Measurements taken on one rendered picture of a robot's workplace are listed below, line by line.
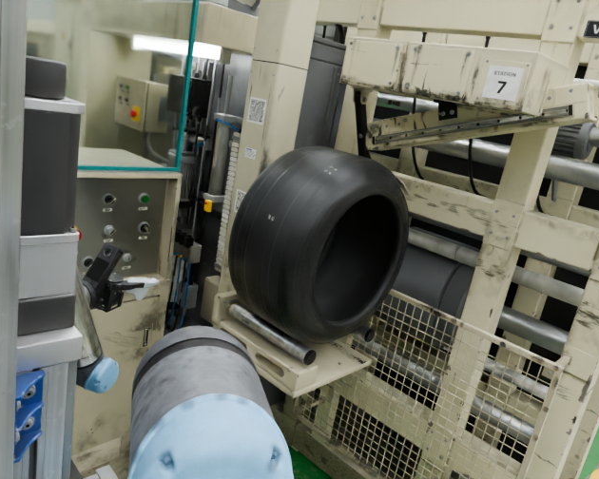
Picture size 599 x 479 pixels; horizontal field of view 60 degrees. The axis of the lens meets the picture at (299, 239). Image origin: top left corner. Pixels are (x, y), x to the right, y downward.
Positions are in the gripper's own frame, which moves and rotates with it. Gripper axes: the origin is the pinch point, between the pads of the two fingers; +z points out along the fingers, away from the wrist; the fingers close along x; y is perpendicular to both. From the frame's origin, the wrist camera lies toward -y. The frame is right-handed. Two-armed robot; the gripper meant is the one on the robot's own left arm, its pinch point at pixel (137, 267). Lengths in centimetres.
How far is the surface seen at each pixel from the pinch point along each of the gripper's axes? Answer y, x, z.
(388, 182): -40, 50, 34
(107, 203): -6.5, -25.3, 14.8
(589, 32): -94, 83, 64
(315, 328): 1, 48, 16
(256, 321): 11.0, 29.1, 22.1
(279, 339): 10.3, 38.8, 17.6
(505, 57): -79, 65, 39
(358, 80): -63, 26, 55
